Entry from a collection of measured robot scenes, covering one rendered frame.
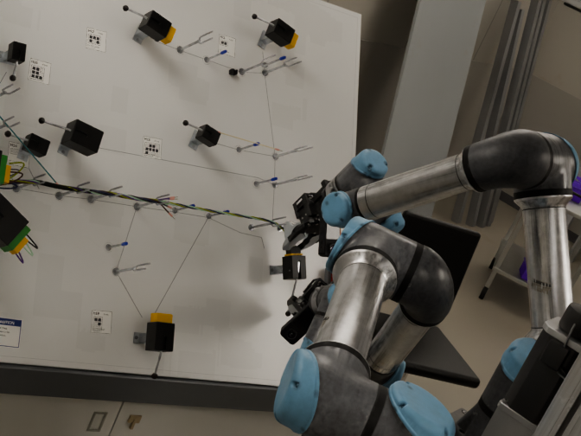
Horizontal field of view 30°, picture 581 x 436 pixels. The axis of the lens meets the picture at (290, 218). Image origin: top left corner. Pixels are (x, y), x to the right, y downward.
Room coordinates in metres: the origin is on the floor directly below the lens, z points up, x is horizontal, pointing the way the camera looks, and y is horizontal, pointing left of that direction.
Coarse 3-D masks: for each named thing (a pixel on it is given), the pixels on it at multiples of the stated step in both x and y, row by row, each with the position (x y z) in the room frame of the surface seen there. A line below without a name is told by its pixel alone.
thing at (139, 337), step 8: (152, 328) 2.14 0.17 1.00; (160, 328) 2.13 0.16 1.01; (168, 328) 2.14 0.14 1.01; (136, 336) 2.18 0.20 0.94; (144, 336) 2.17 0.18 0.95; (152, 336) 2.13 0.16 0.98; (160, 336) 2.13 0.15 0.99; (168, 336) 2.14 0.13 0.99; (152, 344) 2.12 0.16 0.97; (160, 344) 2.12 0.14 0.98; (168, 344) 2.13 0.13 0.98; (160, 352) 2.12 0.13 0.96; (152, 376) 2.11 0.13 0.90
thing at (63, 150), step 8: (40, 120) 2.14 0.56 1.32; (80, 120) 2.17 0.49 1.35; (64, 128) 2.16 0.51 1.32; (72, 128) 2.16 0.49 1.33; (80, 128) 2.17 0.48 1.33; (88, 128) 2.18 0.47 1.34; (96, 128) 2.19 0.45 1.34; (64, 136) 2.17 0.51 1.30; (72, 136) 2.15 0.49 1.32; (80, 136) 2.16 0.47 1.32; (88, 136) 2.17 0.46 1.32; (96, 136) 2.18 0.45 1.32; (64, 144) 2.17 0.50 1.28; (72, 144) 2.16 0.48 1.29; (80, 144) 2.15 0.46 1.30; (88, 144) 2.16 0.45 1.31; (96, 144) 2.18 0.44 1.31; (64, 152) 2.23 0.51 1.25; (80, 152) 2.19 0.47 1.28; (88, 152) 2.18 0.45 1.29; (96, 152) 2.17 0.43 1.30
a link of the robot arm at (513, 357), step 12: (516, 348) 1.91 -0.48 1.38; (528, 348) 1.92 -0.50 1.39; (504, 360) 1.90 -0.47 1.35; (516, 360) 1.88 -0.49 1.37; (504, 372) 1.88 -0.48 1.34; (516, 372) 1.87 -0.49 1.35; (492, 384) 1.90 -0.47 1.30; (504, 384) 1.87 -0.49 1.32; (492, 396) 1.88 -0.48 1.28; (504, 396) 1.87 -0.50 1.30; (492, 408) 1.87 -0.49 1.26
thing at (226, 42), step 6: (222, 36) 2.64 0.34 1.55; (228, 36) 2.65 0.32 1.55; (222, 42) 2.64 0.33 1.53; (228, 42) 2.65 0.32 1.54; (234, 42) 2.66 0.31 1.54; (222, 48) 2.63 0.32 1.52; (228, 48) 2.64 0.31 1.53; (234, 48) 2.65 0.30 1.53; (228, 54) 2.64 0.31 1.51; (234, 54) 2.65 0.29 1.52
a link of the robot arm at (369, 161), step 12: (360, 156) 2.34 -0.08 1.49; (372, 156) 2.35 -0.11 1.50; (348, 168) 2.36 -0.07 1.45; (360, 168) 2.33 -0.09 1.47; (372, 168) 2.32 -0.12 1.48; (384, 168) 2.35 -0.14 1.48; (336, 180) 2.37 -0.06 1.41; (348, 180) 2.35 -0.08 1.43; (360, 180) 2.33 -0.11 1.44; (372, 180) 2.33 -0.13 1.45
